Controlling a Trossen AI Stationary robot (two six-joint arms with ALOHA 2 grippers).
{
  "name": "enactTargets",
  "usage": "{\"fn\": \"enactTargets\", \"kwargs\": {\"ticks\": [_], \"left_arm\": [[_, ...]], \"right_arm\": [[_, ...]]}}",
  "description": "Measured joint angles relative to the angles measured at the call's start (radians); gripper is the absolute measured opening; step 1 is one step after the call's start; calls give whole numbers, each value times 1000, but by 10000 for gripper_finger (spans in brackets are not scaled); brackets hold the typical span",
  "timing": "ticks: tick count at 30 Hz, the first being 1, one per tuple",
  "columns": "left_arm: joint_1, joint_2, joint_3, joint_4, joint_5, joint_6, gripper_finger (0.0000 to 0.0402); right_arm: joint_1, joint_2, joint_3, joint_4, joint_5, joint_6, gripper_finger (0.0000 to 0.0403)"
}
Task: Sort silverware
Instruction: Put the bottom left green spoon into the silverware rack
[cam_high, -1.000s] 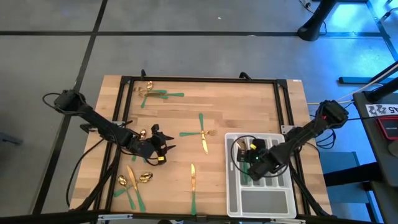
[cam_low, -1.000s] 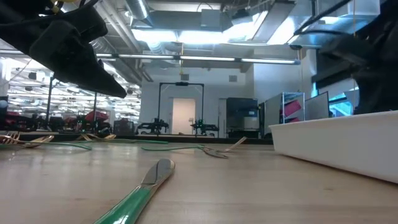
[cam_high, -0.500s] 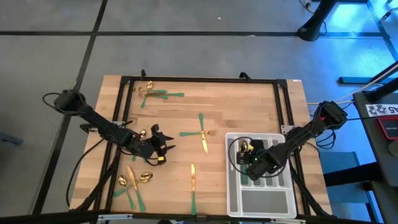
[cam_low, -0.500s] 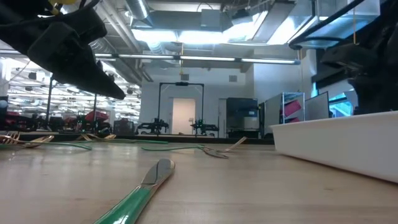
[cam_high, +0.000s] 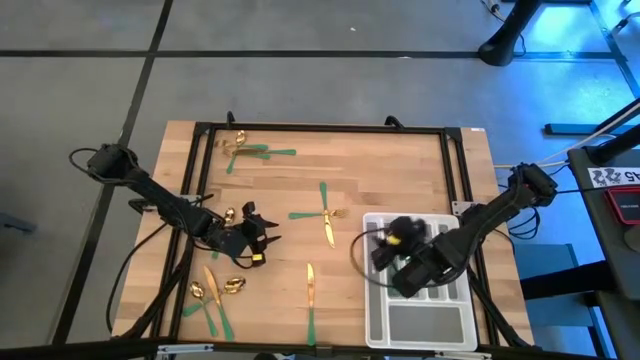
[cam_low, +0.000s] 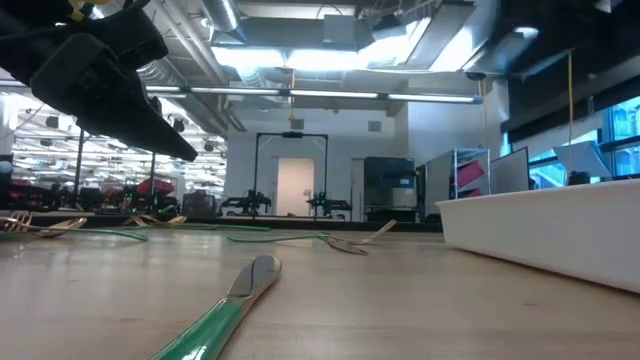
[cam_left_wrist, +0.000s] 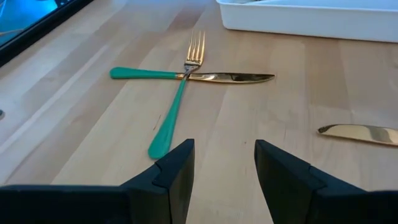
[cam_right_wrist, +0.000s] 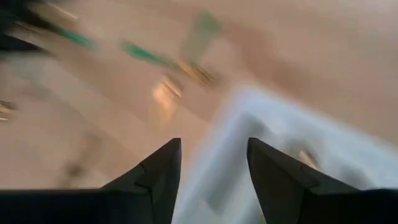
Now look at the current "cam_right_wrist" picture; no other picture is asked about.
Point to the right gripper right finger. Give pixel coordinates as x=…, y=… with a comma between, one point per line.
x=326, y=208

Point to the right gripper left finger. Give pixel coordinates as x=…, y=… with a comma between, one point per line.
x=93, y=208

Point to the white cutlery tray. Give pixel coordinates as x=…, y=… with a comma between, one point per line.
x=224, y=149

